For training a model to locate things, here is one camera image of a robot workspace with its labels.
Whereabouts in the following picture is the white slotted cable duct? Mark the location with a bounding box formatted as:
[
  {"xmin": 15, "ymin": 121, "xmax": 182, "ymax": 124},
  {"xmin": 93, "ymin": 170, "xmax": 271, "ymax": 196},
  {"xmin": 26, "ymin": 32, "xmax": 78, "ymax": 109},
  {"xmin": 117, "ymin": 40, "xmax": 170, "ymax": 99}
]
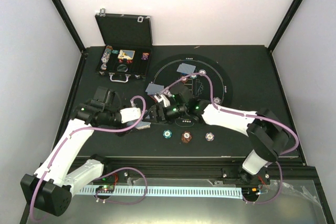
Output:
[{"xmin": 77, "ymin": 185, "xmax": 243, "ymax": 199}]

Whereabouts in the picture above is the black poker chip case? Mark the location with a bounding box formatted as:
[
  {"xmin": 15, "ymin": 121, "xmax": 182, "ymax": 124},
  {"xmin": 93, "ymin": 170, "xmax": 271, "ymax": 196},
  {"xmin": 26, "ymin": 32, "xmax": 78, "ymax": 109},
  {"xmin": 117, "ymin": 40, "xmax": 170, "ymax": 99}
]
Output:
[{"xmin": 95, "ymin": 8, "xmax": 153, "ymax": 83}]

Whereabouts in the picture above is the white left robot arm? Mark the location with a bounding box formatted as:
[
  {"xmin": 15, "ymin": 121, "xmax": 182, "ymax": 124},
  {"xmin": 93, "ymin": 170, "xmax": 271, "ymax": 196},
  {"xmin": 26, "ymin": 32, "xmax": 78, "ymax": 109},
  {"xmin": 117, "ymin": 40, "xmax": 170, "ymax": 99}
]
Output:
[{"xmin": 20, "ymin": 98, "xmax": 145, "ymax": 221}]

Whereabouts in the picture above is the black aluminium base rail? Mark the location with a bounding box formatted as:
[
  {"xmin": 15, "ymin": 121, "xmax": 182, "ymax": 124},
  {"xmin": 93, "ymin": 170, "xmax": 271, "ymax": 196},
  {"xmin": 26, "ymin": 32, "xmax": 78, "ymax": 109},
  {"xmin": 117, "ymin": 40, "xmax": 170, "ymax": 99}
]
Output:
[{"xmin": 78, "ymin": 155, "xmax": 320, "ymax": 187}]

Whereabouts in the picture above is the round black poker mat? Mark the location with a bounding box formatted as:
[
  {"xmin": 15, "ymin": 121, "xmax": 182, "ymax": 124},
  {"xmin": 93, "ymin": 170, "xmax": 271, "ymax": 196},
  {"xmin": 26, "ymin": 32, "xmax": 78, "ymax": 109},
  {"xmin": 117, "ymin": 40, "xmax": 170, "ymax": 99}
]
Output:
[{"xmin": 146, "ymin": 54, "xmax": 233, "ymax": 127}]

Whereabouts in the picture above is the green poker chip stack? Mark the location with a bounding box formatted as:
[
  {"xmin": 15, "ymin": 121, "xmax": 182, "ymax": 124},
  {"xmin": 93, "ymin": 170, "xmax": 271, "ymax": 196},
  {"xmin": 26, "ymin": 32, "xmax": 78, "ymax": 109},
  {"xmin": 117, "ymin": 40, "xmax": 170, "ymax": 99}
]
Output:
[{"xmin": 163, "ymin": 130, "xmax": 172, "ymax": 139}]

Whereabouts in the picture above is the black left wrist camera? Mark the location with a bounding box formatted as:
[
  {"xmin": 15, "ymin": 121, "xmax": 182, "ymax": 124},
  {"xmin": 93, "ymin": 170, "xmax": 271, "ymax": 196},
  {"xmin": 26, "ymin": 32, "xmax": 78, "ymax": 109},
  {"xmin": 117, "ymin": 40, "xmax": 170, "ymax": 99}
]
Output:
[{"xmin": 93, "ymin": 87, "xmax": 122, "ymax": 109}]

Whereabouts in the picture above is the chip row in case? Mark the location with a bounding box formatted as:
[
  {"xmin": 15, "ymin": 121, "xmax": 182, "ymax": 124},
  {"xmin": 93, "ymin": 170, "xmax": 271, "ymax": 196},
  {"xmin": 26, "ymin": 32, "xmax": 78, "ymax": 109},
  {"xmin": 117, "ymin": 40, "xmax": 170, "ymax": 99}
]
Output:
[{"xmin": 100, "ymin": 46, "xmax": 113, "ymax": 70}]

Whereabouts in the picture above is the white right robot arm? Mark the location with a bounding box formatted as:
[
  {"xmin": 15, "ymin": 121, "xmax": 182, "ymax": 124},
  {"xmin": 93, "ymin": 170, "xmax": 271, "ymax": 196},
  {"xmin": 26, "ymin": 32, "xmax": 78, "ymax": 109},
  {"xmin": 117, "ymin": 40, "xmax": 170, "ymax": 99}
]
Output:
[{"xmin": 144, "ymin": 99, "xmax": 295, "ymax": 184}]

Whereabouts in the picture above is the purple chip in case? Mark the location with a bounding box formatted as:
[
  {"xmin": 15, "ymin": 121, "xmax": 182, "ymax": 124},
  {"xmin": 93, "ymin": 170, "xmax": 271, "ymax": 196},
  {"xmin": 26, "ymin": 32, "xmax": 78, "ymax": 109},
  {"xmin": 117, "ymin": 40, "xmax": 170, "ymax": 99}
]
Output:
[{"xmin": 141, "ymin": 53, "xmax": 150, "ymax": 60}]

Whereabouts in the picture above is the blue playing card deck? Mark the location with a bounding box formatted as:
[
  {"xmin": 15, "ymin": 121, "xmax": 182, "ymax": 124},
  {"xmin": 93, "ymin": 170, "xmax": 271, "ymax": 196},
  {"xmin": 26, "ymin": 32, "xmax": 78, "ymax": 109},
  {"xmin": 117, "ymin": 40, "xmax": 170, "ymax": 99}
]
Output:
[{"xmin": 134, "ymin": 121, "xmax": 151, "ymax": 130}]

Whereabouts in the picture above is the blue cards top seat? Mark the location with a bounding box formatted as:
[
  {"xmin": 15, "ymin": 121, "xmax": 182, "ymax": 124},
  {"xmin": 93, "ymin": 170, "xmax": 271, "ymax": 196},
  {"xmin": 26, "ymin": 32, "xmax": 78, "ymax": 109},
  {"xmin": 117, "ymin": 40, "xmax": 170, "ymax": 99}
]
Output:
[{"xmin": 176, "ymin": 63, "xmax": 196, "ymax": 74}]

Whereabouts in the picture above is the blue white poker chip stack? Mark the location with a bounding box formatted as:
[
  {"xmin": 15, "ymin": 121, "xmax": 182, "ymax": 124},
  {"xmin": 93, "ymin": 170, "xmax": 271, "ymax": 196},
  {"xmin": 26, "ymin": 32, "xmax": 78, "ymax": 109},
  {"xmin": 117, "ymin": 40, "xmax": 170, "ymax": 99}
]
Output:
[{"xmin": 205, "ymin": 133, "xmax": 214, "ymax": 142}]

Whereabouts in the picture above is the blue card seat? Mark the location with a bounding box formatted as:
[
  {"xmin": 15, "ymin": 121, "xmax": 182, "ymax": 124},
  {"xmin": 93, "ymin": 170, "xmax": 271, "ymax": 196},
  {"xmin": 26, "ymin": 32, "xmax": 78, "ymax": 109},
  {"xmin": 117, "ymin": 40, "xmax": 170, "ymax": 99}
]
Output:
[{"xmin": 145, "ymin": 83, "xmax": 164, "ymax": 95}]

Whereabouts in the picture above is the orange poker chip stack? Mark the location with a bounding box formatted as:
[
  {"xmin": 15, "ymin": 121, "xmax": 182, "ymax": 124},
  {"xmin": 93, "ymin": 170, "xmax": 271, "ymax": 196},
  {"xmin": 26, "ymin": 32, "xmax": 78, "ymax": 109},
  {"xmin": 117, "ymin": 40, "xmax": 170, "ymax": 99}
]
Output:
[{"xmin": 181, "ymin": 131, "xmax": 192, "ymax": 143}]

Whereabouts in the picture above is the card pack in case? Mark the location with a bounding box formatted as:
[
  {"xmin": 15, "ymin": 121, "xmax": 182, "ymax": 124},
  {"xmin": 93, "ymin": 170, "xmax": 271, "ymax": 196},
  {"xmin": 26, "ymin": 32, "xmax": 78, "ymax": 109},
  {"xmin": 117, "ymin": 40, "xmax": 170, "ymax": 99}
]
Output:
[{"xmin": 118, "ymin": 49, "xmax": 135, "ymax": 60}]

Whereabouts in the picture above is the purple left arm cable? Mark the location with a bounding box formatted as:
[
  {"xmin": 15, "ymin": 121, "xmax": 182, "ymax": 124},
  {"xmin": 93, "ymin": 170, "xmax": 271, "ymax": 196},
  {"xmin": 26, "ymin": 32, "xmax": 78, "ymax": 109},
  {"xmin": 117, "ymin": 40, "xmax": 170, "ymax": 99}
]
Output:
[{"xmin": 28, "ymin": 95, "xmax": 148, "ymax": 221}]

